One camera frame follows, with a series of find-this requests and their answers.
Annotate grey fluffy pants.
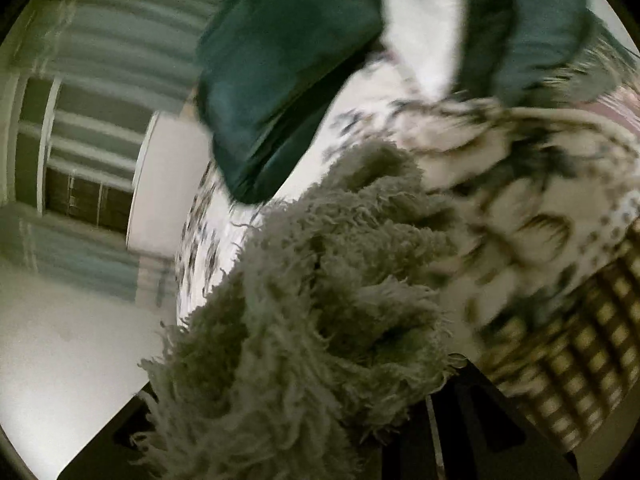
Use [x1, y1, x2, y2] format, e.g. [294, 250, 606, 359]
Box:
[134, 141, 458, 479]

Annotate floral bed blanket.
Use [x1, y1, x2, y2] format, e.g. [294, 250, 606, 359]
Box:
[171, 0, 640, 453]

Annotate left grey-green curtain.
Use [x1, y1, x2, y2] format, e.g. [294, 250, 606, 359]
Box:
[1, 204, 177, 309]

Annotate grey-green curtain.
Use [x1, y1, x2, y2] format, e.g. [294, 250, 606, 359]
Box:
[1, 204, 177, 309]
[12, 0, 220, 114]

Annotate window with metal bars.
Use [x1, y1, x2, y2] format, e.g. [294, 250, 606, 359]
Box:
[3, 76, 155, 235]

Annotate dark grey folded clothes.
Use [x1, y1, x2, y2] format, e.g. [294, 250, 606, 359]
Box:
[451, 0, 640, 109]

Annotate right grey-green curtain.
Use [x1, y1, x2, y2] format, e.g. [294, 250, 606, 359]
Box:
[12, 0, 220, 114]

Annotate dark green folded blanket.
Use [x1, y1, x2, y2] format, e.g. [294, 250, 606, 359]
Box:
[195, 0, 384, 204]

